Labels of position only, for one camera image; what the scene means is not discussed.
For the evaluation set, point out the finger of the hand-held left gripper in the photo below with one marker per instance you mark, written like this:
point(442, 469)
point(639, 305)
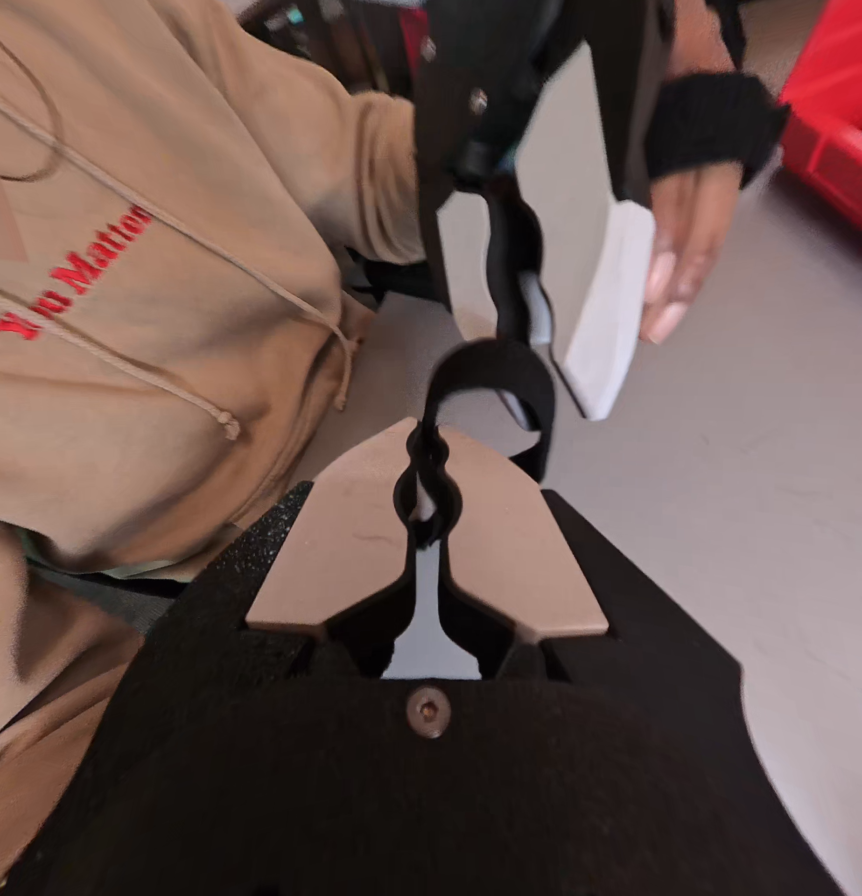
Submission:
point(466, 266)
point(585, 280)

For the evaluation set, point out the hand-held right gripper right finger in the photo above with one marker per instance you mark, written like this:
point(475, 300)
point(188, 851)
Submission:
point(522, 560)

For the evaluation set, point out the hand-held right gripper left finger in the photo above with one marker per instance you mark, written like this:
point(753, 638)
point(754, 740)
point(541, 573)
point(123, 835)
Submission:
point(333, 553)

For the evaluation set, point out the red plastic bin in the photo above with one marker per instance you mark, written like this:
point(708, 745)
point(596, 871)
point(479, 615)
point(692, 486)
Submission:
point(837, 105)

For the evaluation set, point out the person's left forearm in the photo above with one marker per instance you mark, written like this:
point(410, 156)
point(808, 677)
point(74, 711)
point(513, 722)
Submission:
point(368, 182)

